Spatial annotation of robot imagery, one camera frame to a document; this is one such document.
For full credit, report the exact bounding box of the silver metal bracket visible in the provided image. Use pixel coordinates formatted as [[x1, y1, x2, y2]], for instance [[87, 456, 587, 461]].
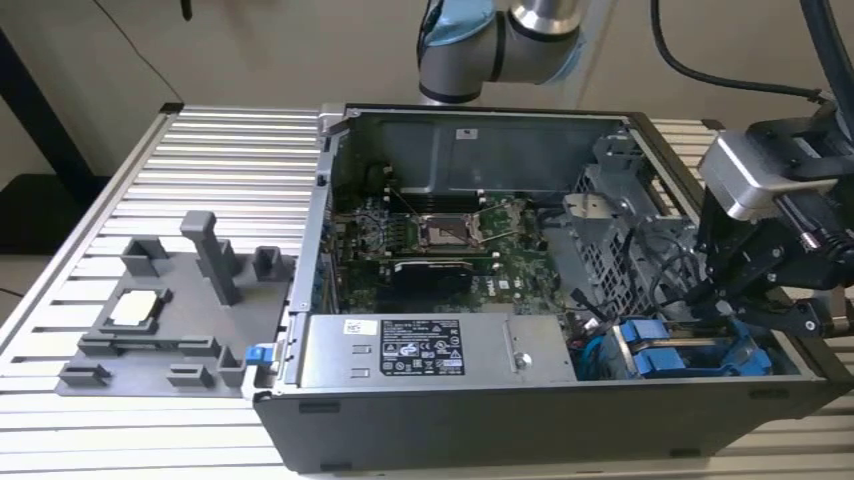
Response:
[[563, 193, 612, 221]]

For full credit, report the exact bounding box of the metal socket cover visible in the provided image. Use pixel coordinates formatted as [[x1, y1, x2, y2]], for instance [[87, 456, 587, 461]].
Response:
[[474, 195, 530, 239]]

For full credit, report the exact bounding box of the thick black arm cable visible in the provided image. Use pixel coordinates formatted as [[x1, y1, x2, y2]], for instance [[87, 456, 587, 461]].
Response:
[[650, 0, 830, 104]]

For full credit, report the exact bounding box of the green motherboard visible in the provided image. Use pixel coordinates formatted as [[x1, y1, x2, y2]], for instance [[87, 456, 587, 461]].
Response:
[[329, 192, 575, 316]]

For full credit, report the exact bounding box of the hard disk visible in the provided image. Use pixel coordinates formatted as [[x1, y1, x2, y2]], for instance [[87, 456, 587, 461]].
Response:
[[616, 317, 770, 352]]

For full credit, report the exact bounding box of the blue data cable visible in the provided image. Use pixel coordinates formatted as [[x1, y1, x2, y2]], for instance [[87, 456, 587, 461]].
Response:
[[576, 334, 607, 381]]

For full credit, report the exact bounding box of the black open PC case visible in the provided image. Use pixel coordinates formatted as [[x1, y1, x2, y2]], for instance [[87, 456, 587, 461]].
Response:
[[249, 102, 854, 474]]

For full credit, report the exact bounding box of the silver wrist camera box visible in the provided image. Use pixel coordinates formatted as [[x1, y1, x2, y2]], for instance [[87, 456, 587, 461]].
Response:
[[696, 128, 836, 222]]

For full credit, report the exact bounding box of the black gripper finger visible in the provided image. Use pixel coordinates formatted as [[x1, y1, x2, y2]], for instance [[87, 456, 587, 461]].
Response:
[[726, 287, 822, 334], [686, 197, 782, 321]]

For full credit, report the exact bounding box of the thin metal locking lever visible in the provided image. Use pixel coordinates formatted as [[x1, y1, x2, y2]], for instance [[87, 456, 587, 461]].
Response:
[[385, 184, 423, 220]]

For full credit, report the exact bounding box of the blue disk carrier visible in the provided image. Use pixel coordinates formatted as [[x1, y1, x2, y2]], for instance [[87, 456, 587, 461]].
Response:
[[636, 348, 775, 379]]

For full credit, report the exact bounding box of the black cable bundle with connectors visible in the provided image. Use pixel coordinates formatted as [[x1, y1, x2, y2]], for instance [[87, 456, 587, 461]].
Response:
[[540, 212, 606, 334]]

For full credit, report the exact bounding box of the grey power supply unit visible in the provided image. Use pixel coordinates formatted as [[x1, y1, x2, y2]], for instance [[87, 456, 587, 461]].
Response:
[[296, 313, 579, 389]]

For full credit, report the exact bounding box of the silver CPU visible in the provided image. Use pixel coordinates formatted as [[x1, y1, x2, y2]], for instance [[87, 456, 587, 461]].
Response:
[[109, 291, 165, 324]]

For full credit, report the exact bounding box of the black RAM slot row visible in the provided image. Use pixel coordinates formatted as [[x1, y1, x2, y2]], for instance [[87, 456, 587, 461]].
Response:
[[391, 191, 488, 214]]

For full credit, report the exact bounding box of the grey metal drive cage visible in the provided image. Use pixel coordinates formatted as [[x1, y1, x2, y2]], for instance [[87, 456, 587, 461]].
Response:
[[552, 134, 782, 381]]

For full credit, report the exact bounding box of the CPU socket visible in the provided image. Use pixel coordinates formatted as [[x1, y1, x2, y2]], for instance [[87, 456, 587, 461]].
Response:
[[412, 214, 483, 250]]

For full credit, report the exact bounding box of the black metal stand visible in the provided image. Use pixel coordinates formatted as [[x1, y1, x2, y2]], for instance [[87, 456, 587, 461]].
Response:
[[0, 29, 108, 256]]

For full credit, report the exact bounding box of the black power supply label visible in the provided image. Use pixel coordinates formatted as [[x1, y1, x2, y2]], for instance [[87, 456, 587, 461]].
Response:
[[377, 319, 466, 377]]

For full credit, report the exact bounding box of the grey parts rack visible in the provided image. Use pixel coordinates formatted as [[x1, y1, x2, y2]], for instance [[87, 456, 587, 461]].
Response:
[[56, 209, 299, 399]]

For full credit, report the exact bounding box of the black disk wire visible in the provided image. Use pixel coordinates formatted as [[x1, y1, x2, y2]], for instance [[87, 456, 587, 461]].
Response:
[[666, 279, 732, 322], [647, 252, 708, 329]]

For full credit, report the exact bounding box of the thin black wall cable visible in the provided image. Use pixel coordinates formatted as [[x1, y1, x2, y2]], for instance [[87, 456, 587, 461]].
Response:
[[92, 0, 183, 105]]

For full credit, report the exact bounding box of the black graphics card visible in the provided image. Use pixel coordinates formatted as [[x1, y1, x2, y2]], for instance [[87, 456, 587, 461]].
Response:
[[383, 254, 499, 311]]

